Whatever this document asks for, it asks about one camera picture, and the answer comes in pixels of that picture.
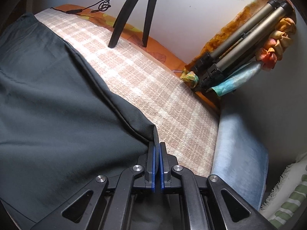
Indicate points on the folded light blue cloth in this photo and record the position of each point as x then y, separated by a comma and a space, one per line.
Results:
240, 159

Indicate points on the folded grey metal tripod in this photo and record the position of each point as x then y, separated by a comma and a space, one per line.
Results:
214, 67

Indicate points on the dark green pants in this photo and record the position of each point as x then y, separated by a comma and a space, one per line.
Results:
60, 124

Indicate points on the green striped white pillow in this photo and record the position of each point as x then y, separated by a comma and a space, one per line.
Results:
287, 195

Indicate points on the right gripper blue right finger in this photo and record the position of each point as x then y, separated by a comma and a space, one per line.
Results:
165, 169

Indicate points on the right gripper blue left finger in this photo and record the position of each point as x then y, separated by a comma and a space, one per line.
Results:
150, 170

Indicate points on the pink checkered bed blanket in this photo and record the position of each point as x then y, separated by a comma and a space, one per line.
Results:
185, 123

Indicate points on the colourful fabric flower garland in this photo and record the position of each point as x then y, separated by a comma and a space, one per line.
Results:
278, 41

